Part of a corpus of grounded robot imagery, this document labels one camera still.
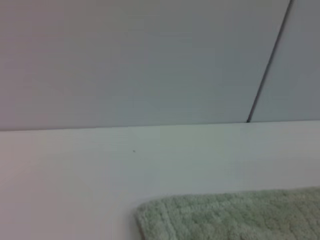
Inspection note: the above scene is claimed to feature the light green ribbed towel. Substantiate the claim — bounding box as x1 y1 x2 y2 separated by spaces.
134 186 320 240

